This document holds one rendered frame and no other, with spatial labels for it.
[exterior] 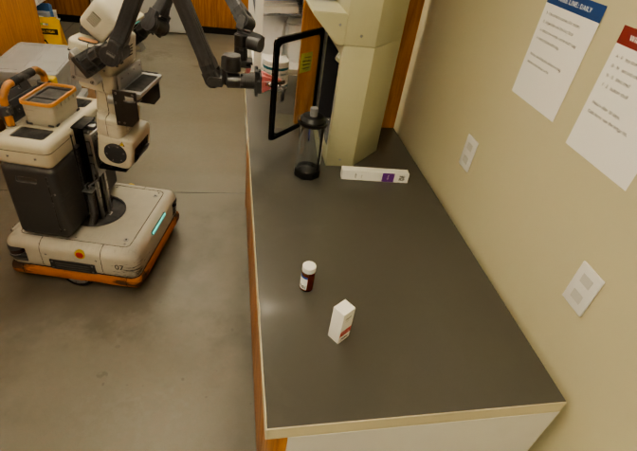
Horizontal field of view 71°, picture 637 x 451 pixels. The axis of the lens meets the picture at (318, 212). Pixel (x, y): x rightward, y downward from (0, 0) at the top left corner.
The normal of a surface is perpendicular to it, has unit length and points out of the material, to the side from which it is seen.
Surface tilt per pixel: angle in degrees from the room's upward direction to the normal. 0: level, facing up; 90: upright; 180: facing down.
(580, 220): 90
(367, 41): 90
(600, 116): 90
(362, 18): 90
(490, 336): 0
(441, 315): 0
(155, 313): 0
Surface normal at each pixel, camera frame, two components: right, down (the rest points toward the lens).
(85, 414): 0.12, -0.80
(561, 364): -0.98, 0.00
